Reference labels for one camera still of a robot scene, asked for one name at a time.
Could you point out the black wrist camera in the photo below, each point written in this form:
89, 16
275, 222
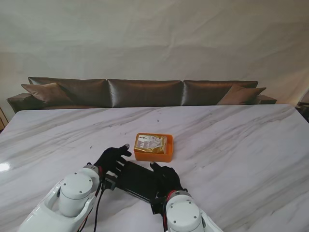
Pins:
110, 182
158, 205

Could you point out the wooden slatted furniture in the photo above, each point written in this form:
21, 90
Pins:
2, 118

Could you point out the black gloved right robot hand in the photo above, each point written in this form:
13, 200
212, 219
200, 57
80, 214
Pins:
169, 180

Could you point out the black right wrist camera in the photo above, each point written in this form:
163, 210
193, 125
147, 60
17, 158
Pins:
158, 205

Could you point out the black tissue box base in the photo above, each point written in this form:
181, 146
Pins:
137, 181

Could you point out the orange tissue box cover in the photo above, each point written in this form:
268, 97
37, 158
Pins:
154, 157

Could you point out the brown sofa back cushion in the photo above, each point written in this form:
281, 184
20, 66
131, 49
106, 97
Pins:
205, 93
89, 91
144, 93

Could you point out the brown throw pillow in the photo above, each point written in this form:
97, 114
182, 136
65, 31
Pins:
46, 93
241, 95

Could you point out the brown leather sofa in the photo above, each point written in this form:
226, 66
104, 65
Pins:
21, 100

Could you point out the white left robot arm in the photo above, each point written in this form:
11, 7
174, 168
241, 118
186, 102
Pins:
65, 200

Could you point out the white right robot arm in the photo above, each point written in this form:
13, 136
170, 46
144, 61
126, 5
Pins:
186, 212

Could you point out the gold tissue pack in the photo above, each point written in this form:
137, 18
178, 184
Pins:
150, 143

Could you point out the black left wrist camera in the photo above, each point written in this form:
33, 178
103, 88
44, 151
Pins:
110, 182

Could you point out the dark side furniture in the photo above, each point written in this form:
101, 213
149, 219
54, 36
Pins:
303, 110

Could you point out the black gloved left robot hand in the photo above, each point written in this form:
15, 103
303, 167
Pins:
109, 160

